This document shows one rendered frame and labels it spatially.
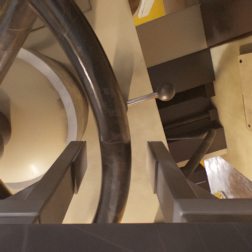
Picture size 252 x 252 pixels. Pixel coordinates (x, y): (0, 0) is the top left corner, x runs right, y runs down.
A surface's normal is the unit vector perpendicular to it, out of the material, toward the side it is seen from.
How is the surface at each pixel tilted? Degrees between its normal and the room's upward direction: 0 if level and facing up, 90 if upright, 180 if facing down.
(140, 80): 90
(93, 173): 90
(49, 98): 120
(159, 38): 90
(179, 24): 90
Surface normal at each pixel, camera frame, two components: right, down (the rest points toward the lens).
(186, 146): 0.03, 0.26
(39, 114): 0.50, 0.11
